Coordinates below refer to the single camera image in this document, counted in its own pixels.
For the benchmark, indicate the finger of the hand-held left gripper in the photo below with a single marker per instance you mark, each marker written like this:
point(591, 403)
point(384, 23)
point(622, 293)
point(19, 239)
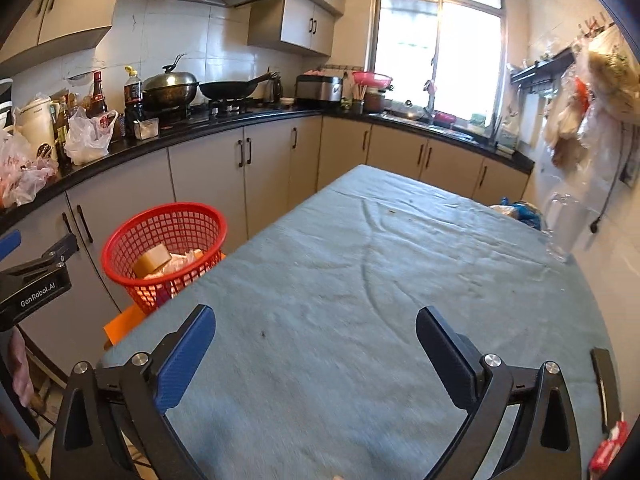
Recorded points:
point(60, 249)
point(7, 245)

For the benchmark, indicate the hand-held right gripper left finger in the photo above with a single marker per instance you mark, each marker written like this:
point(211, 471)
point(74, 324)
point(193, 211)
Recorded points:
point(185, 355)

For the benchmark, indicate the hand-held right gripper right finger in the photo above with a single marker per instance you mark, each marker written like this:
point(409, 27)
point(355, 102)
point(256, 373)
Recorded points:
point(445, 355)

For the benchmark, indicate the red plastic mesh basket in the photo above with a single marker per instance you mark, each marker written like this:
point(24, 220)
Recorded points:
point(125, 240)

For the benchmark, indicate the brown cardboard box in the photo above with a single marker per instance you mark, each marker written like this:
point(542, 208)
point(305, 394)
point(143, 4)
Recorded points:
point(152, 260)

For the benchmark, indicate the white wrapper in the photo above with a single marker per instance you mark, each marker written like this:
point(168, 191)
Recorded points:
point(187, 259)

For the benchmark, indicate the person's left hand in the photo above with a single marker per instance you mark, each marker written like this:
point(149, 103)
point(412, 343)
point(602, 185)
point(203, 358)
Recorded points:
point(21, 370)

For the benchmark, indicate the orange plastic stool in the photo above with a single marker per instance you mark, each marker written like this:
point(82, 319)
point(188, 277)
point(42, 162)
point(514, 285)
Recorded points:
point(125, 322)

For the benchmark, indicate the pink printed plastic bag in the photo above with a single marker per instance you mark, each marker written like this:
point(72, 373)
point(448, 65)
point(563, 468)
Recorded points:
point(20, 175)

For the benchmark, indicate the white plastic bag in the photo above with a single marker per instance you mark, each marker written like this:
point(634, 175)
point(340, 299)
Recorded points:
point(85, 140)

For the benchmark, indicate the amber glass bottle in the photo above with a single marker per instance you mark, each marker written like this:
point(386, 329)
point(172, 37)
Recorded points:
point(62, 132)

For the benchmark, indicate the table with blue cloth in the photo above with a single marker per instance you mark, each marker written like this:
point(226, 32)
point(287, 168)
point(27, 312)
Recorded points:
point(350, 285)

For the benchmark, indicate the white electric kettle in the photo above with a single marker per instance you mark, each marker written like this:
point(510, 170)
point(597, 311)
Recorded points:
point(35, 125)

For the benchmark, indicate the small steel container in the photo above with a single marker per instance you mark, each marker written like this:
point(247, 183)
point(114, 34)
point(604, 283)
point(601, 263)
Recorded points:
point(146, 129)

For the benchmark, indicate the red label sauce bottle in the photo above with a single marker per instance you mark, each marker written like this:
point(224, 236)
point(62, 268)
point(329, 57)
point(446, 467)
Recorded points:
point(96, 100)

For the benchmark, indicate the blue plastic bag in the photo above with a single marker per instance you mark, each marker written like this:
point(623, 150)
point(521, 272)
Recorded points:
point(522, 212)

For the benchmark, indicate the black rectangular device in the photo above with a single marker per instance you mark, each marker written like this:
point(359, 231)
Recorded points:
point(606, 390)

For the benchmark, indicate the beige base cabinets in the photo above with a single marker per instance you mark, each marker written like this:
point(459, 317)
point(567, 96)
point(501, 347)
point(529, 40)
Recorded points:
point(210, 180)

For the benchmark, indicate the dark bottle with yellow cap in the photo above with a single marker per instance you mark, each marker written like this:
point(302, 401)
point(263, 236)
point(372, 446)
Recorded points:
point(133, 95)

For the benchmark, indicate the clear plastic pitcher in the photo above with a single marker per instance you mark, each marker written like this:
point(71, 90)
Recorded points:
point(567, 230)

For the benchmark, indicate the red snack wrapper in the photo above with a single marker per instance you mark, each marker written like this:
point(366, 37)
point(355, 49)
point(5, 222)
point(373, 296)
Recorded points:
point(607, 447)

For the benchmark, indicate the black kitchen countertop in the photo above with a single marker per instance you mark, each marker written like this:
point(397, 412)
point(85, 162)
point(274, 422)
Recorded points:
point(210, 132)

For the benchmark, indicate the steel wok with lid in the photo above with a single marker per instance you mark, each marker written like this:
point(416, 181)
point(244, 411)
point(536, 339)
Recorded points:
point(170, 87)

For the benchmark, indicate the gas stove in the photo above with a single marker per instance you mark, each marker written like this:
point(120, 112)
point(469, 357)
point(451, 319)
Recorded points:
point(225, 107)

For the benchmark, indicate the white green packet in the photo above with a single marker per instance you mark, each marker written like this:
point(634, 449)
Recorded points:
point(507, 135)

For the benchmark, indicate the black frying pan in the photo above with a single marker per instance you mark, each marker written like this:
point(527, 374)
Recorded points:
point(227, 89)

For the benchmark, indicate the pink basin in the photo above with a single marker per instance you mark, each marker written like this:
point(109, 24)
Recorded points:
point(444, 119)

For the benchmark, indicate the glass lid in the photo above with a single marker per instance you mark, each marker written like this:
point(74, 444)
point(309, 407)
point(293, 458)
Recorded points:
point(405, 109)

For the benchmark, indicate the sink faucet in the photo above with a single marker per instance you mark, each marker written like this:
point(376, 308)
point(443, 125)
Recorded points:
point(430, 95)

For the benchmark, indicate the hanging plastic bags bundle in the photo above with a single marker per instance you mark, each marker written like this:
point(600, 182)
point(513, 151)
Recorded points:
point(567, 125)

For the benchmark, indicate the dark pot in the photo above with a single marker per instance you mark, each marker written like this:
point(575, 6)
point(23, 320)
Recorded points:
point(375, 102)

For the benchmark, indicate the steel kettle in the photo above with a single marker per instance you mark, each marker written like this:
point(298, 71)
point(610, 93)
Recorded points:
point(271, 91)

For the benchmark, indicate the chopstick holder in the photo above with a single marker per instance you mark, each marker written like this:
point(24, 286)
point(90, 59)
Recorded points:
point(358, 102)

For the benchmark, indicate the pink colander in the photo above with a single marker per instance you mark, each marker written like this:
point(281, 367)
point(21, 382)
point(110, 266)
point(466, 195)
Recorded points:
point(372, 79)

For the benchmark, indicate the silver rice cooker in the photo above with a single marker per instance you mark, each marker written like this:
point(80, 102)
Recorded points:
point(317, 91)

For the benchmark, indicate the kitchen window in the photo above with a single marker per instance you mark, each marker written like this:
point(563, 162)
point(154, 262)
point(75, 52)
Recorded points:
point(440, 50)

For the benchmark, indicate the clear bag of dried noodles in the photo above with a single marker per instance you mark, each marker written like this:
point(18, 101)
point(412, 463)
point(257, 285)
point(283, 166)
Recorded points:
point(612, 75)

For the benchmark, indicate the beige corner wall cabinet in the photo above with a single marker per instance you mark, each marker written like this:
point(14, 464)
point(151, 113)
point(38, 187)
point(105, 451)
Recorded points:
point(65, 5)

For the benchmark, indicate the black wall rack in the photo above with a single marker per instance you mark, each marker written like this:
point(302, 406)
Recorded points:
point(545, 67)

